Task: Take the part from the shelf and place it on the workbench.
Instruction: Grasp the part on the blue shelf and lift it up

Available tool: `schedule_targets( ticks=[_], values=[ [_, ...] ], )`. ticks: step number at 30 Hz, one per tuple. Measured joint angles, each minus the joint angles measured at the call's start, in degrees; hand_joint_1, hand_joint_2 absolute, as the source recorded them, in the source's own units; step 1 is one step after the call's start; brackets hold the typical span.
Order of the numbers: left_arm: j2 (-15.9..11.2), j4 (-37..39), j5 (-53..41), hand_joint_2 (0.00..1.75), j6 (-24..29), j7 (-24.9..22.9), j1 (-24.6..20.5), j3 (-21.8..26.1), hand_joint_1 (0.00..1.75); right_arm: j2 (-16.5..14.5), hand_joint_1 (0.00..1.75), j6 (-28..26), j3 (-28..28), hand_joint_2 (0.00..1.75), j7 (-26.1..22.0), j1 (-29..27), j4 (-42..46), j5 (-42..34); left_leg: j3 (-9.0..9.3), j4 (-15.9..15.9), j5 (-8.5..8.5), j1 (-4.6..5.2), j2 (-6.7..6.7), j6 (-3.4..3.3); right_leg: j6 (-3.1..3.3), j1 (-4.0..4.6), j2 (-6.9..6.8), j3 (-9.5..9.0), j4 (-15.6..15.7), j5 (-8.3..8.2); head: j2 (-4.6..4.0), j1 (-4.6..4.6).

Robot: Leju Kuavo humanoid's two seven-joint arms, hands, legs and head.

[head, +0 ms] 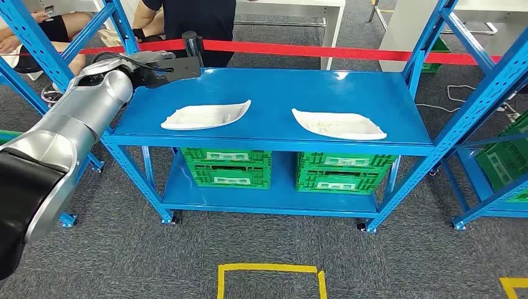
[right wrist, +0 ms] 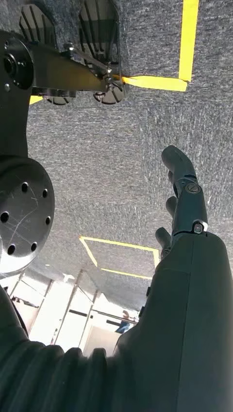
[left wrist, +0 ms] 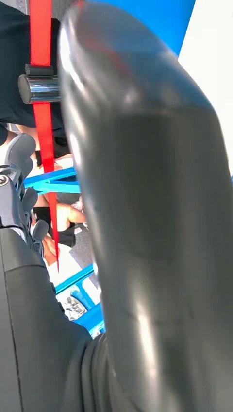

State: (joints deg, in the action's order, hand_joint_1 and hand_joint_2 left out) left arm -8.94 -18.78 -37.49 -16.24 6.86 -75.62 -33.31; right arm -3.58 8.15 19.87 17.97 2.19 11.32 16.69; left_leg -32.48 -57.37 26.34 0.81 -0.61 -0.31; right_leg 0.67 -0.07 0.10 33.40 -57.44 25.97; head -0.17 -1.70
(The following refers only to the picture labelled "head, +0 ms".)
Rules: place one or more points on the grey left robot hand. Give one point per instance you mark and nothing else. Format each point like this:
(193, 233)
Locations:
(152, 57)

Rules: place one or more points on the white curved plastic part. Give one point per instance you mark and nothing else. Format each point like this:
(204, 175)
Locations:
(206, 117)

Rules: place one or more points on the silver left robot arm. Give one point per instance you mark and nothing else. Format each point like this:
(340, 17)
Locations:
(82, 111)

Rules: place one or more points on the white plastic part with writing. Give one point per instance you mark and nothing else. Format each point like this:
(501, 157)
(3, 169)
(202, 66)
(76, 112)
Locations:
(338, 126)

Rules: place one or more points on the beige shoe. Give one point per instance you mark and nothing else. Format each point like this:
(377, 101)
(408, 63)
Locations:
(109, 38)

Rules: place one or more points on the person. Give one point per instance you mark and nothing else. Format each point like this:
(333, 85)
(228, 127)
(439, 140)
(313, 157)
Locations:
(198, 20)
(70, 20)

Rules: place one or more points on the chair base with casters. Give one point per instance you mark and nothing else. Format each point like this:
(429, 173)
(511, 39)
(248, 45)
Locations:
(51, 95)

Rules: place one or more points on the grey mobile phone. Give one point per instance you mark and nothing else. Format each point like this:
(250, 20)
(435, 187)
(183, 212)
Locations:
(49, 10)

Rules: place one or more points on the green plastic crate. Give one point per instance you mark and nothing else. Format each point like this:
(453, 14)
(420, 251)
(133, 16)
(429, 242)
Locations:
(231, 179)
(227, 156)
(520, 197)
(338, 183)
(10, 137)
(491, 161)
(346, 161)
(431, 68)

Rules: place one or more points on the red barrier tape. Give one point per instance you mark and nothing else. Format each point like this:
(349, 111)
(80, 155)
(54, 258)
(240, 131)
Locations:
(309, 50)

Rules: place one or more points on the white table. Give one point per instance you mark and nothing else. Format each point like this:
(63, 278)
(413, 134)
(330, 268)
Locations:
(332, 33)

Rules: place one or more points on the white desk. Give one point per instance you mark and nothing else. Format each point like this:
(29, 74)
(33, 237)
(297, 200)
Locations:
(404, 33)

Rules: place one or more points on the white plug adapter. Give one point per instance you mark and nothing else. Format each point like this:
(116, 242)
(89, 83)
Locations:
(511, 111)

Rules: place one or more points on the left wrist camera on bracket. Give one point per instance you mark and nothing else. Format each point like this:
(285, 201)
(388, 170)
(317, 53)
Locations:
(181, 68)

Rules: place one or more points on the black stanchion post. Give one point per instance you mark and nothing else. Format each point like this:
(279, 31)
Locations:
(190, 45)

